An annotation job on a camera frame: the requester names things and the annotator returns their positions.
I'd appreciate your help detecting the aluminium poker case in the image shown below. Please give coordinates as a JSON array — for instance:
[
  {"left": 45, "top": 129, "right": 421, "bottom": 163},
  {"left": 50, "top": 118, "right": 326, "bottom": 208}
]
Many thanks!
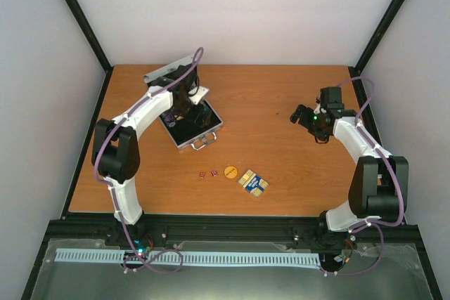
[{"left": 143, "top": 55, "right": 224, "bottom": 150}]

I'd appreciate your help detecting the blue chip stack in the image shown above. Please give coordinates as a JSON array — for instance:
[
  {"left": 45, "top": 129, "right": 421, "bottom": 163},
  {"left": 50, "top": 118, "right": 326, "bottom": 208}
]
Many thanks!
[{"left": 200, "top": 110, "right": 212, "bottom": 128}]

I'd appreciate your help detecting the yellow card box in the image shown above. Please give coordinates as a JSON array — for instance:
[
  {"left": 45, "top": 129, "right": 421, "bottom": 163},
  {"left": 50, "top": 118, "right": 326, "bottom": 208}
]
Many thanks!
[{"left": 238, "top": 169, "right": 269, "bottom": 197}]

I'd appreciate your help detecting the purple chip stack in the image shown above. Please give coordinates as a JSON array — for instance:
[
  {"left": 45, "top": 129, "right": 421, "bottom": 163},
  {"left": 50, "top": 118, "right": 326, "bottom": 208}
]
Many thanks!
[{"left": 160, "top": 112, "right": 176, "bottom": 129}]

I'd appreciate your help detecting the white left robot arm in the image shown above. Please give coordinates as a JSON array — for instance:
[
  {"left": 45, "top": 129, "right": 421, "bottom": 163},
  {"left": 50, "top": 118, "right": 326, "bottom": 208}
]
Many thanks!
[{"left": 91, "top": 62, "right": 208, "bottom": 246}]

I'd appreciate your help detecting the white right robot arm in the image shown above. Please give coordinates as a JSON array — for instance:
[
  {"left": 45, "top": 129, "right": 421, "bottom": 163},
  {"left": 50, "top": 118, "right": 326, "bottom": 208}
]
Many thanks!
[{"left": 290, "top": 86, "right": 409, "bottom": 233}]

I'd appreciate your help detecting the yellow big blind button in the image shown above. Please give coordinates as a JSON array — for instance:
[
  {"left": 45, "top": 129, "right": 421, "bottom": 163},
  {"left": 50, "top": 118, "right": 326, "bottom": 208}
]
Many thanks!
[{"left": 224, "top": 166, "right": 238, "bottom": 179}]

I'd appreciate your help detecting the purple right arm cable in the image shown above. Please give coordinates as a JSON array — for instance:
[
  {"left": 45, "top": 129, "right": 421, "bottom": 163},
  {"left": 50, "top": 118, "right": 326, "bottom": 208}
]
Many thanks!
[{"left": 316, "top": 77, "right": 406, "bottom": 276}]

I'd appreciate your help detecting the light blue cable duct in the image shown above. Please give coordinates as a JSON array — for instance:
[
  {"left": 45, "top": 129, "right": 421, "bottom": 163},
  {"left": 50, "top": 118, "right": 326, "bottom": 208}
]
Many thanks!
[{"left": 54, "top": 249, "right": 321, "bottom": 269}]

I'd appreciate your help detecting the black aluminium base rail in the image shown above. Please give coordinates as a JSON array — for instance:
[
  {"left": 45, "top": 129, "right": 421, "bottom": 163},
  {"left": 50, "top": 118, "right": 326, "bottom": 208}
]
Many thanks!
[{"left": 45, "top": 212, "right": 421, "bottom": 248}]

